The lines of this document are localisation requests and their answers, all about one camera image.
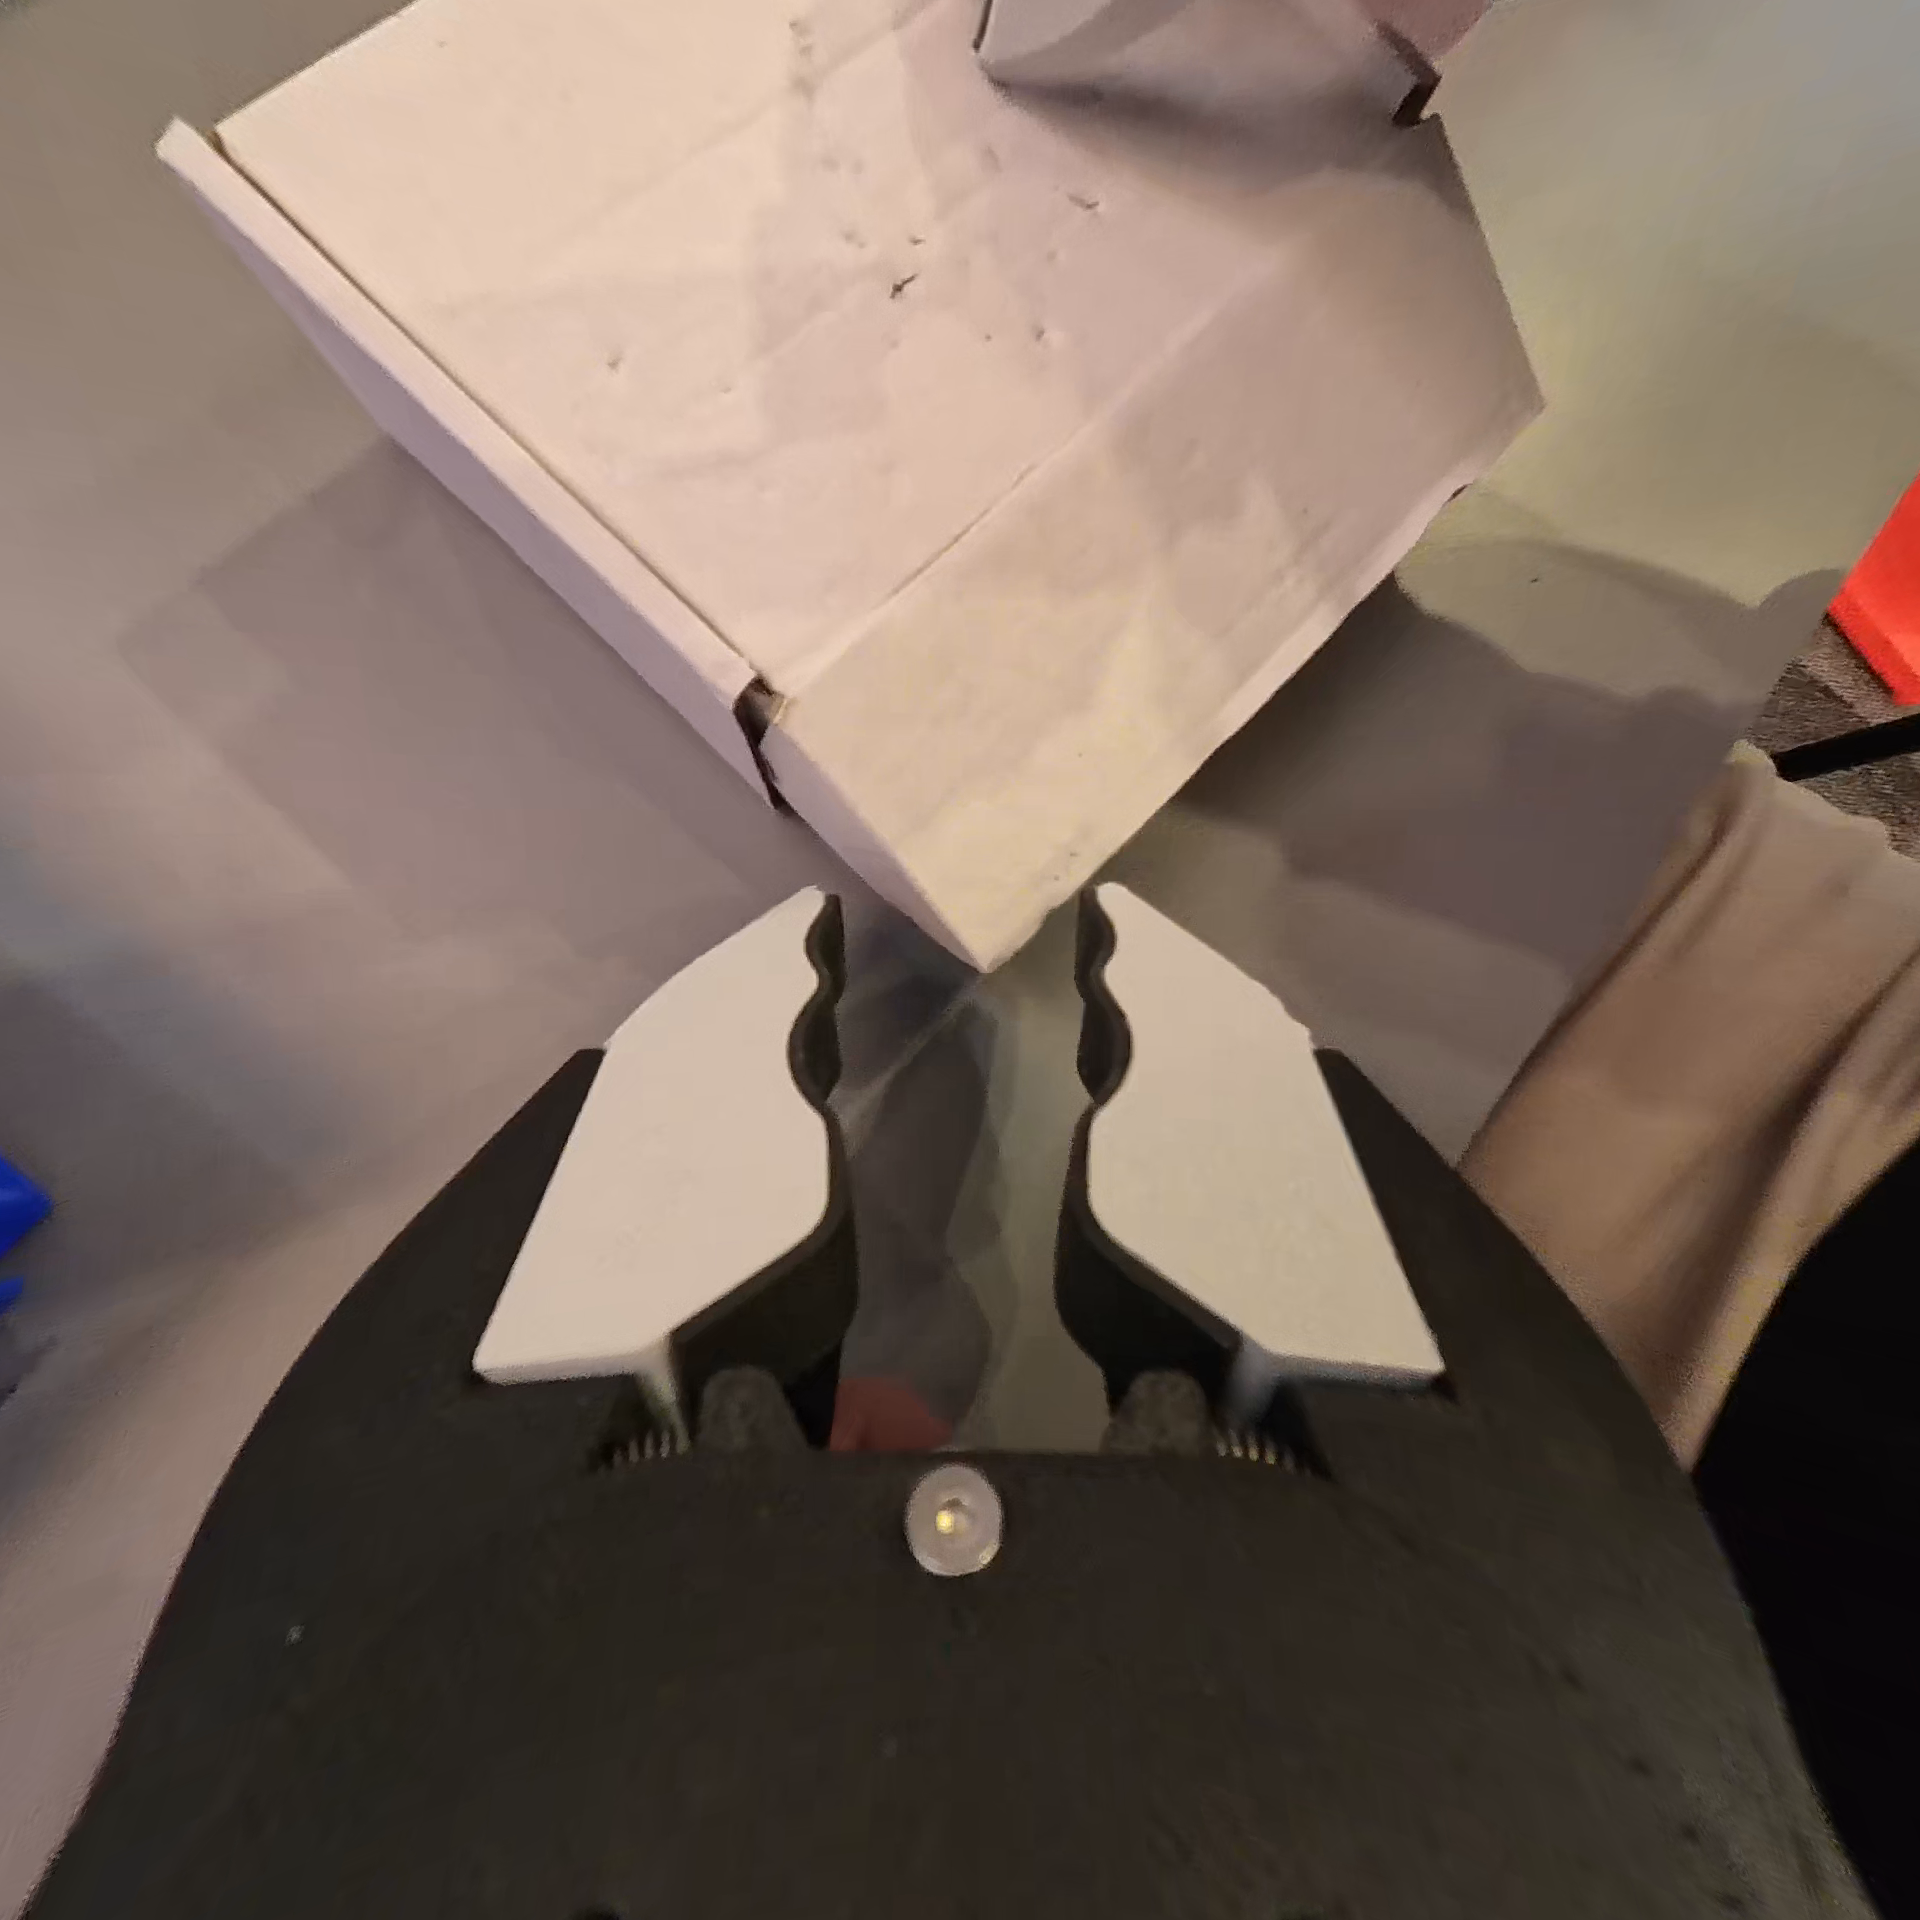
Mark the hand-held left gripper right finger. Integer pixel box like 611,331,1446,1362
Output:
1058,882,1446,1448

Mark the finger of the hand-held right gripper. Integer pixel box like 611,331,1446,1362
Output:
976,0,1420,115

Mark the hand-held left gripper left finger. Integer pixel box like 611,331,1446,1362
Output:
472,886,855,1448

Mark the white cardboard box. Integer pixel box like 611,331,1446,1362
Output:
158,0,1548,973

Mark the blue plastic container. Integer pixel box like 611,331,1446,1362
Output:
0,1154,55,1322

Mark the black garment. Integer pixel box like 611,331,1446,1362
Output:
1692,1139,1920,1920

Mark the red cloth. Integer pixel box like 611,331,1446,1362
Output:
1830,480,1920,708

